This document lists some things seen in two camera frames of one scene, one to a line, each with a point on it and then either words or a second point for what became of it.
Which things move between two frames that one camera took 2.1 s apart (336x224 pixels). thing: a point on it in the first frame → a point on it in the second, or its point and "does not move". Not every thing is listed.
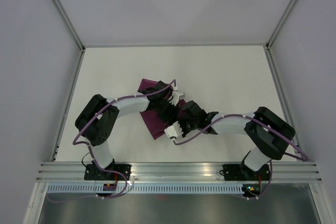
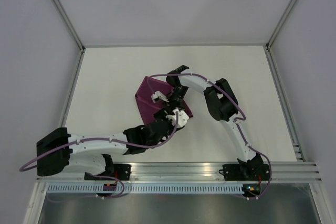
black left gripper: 170,117 → 162,114
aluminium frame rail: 280,172 does not move
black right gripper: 185,132 → 172,105
